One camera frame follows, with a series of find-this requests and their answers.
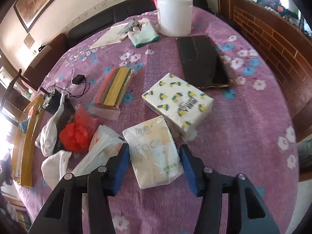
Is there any white plastic bag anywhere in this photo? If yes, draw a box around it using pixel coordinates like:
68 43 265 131
35 92 67 157

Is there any red mesh bag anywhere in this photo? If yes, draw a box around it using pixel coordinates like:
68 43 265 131
59 123 90 153

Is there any white red printed bag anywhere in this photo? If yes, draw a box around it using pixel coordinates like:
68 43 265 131
72 125 125 176

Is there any cream facial tissue pack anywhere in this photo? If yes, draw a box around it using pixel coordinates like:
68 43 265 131
123 116 183 190

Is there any lemon print tissue pack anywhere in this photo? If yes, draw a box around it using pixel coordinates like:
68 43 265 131
142 73 214 137

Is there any yellow cardboard tray box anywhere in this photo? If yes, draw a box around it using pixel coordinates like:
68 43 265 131
12 94 44 188

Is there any purple floral tablecloth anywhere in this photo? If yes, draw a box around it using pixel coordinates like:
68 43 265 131
42 7 298 233

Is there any brown armchair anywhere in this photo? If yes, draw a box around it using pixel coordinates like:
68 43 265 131
22 33 68 91

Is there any brick pattern counter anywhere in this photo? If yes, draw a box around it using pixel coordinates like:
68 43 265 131
218 0 311 141

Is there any white paper notebook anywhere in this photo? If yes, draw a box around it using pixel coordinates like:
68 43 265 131
89 23 128 50

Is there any black leather sofa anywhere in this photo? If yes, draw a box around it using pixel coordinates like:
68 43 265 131
67 0 211 48

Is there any black charger with cable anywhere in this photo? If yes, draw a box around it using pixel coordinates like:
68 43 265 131
47 74 90 98

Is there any small wall plaque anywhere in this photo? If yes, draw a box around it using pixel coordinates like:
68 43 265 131
23 33 35 49

